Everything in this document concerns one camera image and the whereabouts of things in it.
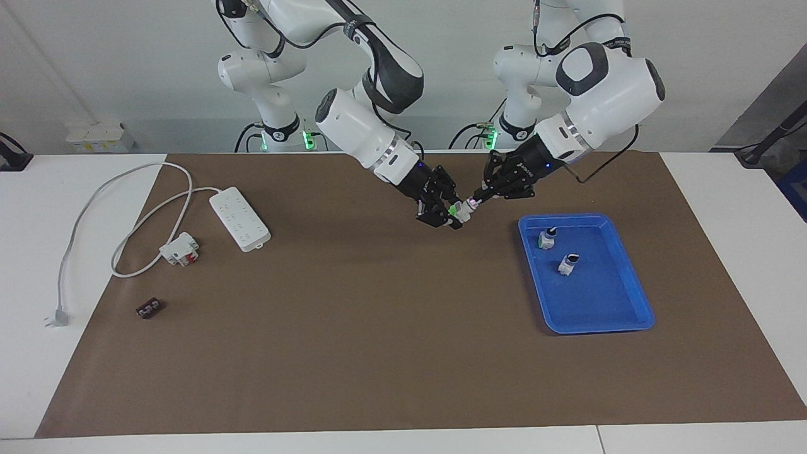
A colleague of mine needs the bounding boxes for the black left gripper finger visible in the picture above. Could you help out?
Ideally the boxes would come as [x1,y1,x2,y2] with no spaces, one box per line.
[482,151,513,190]
[476,184,537,206]

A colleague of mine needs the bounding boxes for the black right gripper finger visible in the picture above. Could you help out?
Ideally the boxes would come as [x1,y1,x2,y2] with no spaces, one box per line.
[434,166,461,206]
[416,207,464,230]

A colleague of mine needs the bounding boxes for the blue plastic tray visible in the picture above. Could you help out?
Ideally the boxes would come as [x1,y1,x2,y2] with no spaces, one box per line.
[518,213,656,335]

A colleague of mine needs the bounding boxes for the brown paper table mat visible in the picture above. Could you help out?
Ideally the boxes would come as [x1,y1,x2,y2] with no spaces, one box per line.
[35,151,807,439]

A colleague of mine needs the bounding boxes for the white power strip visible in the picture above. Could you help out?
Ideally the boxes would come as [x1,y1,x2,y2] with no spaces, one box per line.
[209,187,272,253]

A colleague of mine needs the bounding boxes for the black stand with base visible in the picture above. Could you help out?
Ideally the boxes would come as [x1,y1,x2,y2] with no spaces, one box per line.
[734,104,807,168]

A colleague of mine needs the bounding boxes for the white red circuit breaker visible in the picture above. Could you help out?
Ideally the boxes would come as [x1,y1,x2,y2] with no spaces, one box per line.
[159,232,200,267]

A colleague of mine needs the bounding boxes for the blue crate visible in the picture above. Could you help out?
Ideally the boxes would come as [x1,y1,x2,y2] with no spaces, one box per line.
[777,173,807,223]

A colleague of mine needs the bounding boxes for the black clamp device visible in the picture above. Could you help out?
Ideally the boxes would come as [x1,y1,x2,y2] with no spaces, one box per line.
[0,132,33,172]

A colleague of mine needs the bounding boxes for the black left base cable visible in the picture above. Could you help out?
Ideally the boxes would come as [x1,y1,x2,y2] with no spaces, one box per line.
[449,123,489,151]

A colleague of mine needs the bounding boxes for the black base cable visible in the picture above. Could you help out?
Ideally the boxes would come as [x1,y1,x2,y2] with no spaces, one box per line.
[449,123,489,151]
[235,123,262,153]

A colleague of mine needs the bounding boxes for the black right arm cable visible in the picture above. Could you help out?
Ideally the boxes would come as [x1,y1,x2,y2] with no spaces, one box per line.
[214,0,424,160]

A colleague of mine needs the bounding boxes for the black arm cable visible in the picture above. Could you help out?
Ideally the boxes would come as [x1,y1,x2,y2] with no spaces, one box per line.
[214,0,424,160]
[555,123,641,185]

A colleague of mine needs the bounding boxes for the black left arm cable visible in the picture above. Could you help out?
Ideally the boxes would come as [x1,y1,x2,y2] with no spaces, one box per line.
[555,123,641,185]

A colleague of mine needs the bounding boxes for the black left shoulder cable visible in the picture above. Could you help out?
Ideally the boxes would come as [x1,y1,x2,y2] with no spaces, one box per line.
[533,0,626,56]

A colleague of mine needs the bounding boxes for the black right base cable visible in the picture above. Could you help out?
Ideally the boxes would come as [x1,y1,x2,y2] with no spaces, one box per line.
[235,123,262,153]

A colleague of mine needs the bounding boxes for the white power cable with plug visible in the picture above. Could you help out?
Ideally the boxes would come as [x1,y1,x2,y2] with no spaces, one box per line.
[44,161,221,329]

